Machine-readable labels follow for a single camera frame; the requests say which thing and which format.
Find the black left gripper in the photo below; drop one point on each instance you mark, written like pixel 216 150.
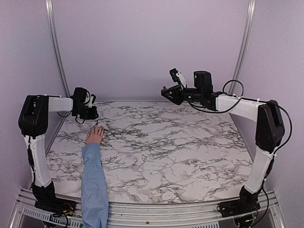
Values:
pixel 92 115

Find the front aluminium rail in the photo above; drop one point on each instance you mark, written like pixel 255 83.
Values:
pixel 133 215

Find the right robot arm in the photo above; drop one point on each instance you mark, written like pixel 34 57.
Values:
pixel 270 130

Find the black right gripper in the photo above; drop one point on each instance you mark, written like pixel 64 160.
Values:
pixel 176 98

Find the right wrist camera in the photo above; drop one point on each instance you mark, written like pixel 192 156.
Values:
pixel 178 77

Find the aluminium frame post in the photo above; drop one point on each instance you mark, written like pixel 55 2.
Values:
pixel 245 38
pixel 55 45

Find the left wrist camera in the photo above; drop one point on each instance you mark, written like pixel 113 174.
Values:
pixel 90 99

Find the right aluminium frame post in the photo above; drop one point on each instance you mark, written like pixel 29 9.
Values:
pixel 245 38

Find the blue sleeved forearm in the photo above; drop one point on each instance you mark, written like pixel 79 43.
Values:
pixel 94 195

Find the left aluminium frame post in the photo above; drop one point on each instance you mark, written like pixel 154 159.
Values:
pixel 55 45

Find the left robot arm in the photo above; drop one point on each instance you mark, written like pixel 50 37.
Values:
pixel 33 123

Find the mannequin hand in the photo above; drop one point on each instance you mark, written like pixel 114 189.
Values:
pixel 96 135

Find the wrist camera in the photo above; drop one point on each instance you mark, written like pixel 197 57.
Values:
pixel 178 77
pixel 90 99

